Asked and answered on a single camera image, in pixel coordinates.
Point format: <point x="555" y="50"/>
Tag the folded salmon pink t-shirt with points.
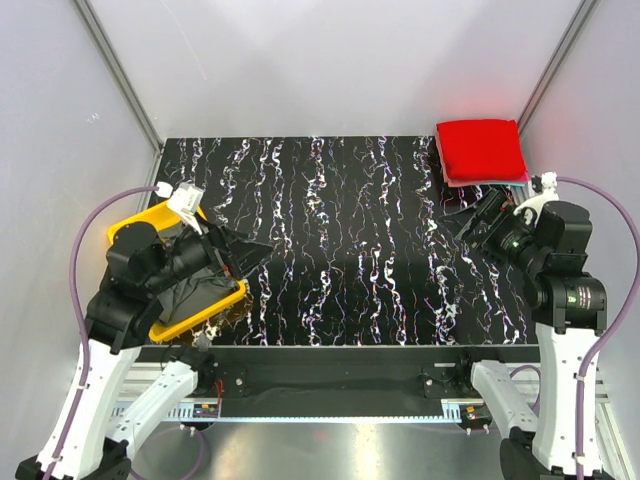
<point x="483" y="176"/>

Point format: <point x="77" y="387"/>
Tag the grey t-shirt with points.
<point x="193" y="295"/>

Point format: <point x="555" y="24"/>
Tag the right aluminium corner post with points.
<point x="568" y="40"/>

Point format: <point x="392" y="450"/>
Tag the aluminium corner post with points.
<point x="107" y="52"/>
<point x="568" y="40"/>

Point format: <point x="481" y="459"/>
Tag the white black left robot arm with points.
<point x="149" y="254"/>

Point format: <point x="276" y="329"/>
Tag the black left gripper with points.
<point x="229" y="252"/>

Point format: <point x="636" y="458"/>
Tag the red t-shirt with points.
<point x="479" y="143"/>

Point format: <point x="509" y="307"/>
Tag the yellow plastic bin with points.
<point x="168" y="225"/>

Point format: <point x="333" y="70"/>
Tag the left aluminium corner post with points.
<point x="107" y="52"/>

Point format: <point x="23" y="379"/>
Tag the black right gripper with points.
<point x="496" y="208"/>

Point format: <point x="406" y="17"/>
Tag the white slotted cable duct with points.
<point x="199" y="412"/>

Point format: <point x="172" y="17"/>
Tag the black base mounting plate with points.
<point x="357" y="379"/>

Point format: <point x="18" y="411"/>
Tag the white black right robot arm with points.
<point x="544" y="238"/>

